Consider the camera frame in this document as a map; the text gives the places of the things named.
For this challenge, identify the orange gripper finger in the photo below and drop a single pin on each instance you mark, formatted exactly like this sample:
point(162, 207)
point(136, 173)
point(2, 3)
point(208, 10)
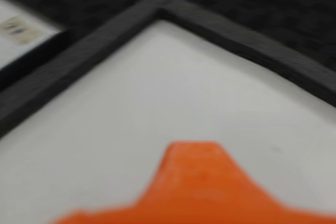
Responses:
point(194, 190)

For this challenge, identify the long grey foam border strip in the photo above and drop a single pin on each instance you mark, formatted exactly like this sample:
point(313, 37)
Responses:
point(249, 45)
point(65, 64)

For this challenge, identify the white side table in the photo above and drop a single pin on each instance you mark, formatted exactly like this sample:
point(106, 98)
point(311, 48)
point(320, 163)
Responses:
point(26, 58)

